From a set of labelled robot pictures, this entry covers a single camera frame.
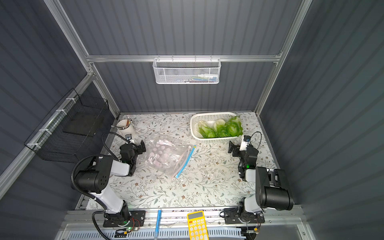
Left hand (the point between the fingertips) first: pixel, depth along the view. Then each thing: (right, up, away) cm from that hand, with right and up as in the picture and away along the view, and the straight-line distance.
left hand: (136, 142), depth 95 cm
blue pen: (+20, -36, -22) cm, 47 cm away
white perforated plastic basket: (+50, +17, +17) cm, 55 cm away
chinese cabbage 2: (+56, +8, +4) cm, 56 cm away
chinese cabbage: (+46, +7, +4) cm, 46 cm away
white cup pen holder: (-8, +10, +2) cm, 12 cm away
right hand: (+66, 0, -5) cm, 66 cm away
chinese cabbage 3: (+64, +9, +2) cm, 64 cm away
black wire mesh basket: (-26, +6, -22) cm, 35 cm away
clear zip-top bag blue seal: (+21, -8, -4) cm, 23 cm away
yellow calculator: (+39, -38, -24) cm, 59 cm away
